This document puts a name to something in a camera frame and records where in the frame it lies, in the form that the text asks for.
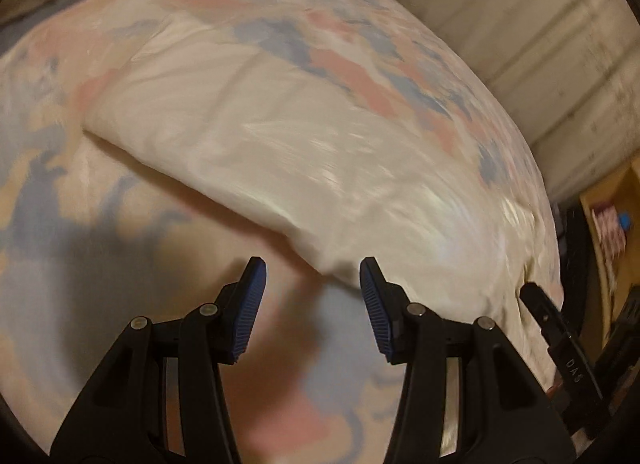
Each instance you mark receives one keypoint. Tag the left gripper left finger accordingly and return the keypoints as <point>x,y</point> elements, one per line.
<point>120,416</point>

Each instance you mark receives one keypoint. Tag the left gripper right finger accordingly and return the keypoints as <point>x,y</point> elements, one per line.
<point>504,414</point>

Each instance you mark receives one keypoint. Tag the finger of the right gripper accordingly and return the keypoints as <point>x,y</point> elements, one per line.
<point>547,316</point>

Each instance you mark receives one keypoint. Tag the white shiny puffer jacket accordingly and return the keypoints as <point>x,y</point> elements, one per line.
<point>454,211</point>

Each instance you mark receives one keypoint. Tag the pink drawer organizer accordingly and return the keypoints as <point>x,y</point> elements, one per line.
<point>611,237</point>

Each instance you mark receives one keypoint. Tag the small blue toy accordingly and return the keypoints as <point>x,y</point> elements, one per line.
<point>624,221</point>

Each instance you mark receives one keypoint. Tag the wooden shelf desk unit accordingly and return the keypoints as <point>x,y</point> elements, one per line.
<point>601,263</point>

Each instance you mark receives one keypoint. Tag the pastel cat-pattern bed blanket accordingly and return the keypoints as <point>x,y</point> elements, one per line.
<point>91,238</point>

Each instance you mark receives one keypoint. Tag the beige leaf-pattern curtain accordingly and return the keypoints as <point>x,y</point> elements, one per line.
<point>566,71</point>

